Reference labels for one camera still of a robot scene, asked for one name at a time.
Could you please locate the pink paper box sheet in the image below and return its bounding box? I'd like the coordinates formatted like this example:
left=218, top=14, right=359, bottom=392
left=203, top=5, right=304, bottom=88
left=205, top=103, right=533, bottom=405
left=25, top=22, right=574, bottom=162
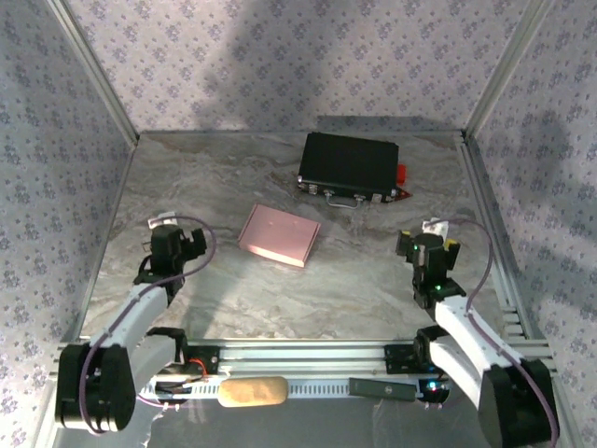
left=236, top=203, right=322, bottom=270

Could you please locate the circuit board with green light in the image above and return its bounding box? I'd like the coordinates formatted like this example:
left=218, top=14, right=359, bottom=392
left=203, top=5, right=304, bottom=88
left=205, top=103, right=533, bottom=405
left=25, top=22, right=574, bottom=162
left=417, top=377, right=452, bottom=405

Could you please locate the black rectangular device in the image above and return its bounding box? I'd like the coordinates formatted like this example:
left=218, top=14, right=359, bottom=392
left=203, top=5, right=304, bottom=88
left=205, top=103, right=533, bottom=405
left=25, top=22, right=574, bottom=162
left=348, top=376, right=417, bottom=402

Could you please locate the tan oblong sponge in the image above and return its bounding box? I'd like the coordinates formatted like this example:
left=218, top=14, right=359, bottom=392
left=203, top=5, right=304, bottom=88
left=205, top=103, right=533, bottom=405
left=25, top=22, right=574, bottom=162
left=217, top=375, right=289, bottom=409

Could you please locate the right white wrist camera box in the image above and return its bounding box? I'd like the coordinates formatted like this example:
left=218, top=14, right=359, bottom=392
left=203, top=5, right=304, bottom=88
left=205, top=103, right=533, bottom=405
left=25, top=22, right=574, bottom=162
left=421, top=218, right=450, bottom=239

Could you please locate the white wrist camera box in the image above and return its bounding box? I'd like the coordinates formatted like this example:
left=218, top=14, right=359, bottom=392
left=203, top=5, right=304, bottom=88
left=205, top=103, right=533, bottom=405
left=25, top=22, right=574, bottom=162
left=147, top=212, right=179, bottom=230
left=421, top=218, right=450, bottom=239

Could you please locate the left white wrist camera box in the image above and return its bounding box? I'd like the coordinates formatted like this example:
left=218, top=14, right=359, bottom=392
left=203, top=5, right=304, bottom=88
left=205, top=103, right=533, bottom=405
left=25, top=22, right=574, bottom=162
left=147, top=212, right=179, bottom=230

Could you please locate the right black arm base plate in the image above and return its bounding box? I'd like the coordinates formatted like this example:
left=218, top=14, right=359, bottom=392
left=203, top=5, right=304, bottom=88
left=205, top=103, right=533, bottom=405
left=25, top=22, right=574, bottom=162
left=382, top=343, right=449, bottom=374

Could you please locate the aluminium side rail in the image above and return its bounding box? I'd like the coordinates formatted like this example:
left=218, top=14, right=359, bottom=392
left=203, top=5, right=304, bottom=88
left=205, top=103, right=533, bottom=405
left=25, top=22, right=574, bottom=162
left=459, top=132, right=547, bottom=342

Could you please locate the black case with metal handle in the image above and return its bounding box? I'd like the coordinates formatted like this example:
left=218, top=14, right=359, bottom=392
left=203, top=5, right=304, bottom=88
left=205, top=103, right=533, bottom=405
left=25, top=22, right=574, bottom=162
left=296, top=132, right=401, bottom=210

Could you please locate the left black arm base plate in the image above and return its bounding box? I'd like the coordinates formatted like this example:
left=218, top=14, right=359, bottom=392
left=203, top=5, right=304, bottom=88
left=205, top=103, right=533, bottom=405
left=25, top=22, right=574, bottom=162
left=153, top=344, right=221, bottom=377

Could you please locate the black cable connector block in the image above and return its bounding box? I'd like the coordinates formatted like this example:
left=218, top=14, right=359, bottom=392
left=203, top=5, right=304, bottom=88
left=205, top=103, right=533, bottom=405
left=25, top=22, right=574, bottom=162
left=155, top=380, right=192, bottom=405

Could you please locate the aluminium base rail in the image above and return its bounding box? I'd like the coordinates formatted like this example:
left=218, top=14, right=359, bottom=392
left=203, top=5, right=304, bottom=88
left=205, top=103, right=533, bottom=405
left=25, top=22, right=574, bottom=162
left=50, top=339, right=559, bottom=379

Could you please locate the white slotted cable duct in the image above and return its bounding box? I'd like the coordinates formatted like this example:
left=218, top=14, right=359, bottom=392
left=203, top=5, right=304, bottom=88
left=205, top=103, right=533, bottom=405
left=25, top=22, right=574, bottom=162
left=139, top=378, right=421, bottom=401

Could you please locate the right aluminium frame post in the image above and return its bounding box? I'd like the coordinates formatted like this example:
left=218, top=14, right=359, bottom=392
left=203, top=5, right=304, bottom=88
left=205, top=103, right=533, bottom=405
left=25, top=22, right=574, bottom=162
left=464, top=0, right=556, bottom=136

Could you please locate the aluminium frame post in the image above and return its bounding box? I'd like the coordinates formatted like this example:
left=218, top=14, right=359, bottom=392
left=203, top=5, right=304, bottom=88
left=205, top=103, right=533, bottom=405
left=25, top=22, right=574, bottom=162
left=464, top=0, right=556, bottom=136
left=46, top=0, right=141, bottom=144

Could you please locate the left aluminium frame post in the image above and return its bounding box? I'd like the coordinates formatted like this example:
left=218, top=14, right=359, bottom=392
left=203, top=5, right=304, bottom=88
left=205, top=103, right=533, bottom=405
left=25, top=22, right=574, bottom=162
left=46, top=0, right=141, bottom=144

